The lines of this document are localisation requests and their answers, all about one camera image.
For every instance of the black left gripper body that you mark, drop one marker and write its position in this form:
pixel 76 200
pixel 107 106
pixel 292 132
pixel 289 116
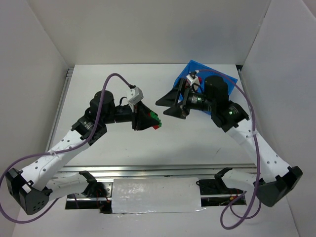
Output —
pixel 135 118

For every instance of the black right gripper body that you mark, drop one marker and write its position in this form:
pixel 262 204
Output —
pixel 184 99

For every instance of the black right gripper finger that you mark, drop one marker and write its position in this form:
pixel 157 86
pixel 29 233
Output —
pixel 170 99
pixel 175 110

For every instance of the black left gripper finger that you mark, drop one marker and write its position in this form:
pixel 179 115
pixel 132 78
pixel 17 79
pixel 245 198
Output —
pixel 142 126
pixel 143 113

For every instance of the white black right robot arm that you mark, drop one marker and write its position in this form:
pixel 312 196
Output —
pixel 276 177

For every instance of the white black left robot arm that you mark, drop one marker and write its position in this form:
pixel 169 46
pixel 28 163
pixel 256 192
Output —
pixel 35 185

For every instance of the blue plastic sorting bin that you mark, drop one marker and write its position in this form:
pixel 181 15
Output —
pixel 204 72

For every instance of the white taped cover plate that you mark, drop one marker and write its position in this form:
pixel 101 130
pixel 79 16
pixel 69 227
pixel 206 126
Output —
pixel 156 195

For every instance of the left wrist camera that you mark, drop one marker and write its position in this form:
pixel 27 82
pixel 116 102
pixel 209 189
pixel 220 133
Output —
pixel 134 95

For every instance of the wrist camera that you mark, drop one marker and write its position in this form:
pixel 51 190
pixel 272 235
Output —
pixel 134 95
pixel 192 78

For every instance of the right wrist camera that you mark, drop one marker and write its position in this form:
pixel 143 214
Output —
pixel 192 78

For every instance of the aluminium table edge rail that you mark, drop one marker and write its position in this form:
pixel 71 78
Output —
pixel 155 170

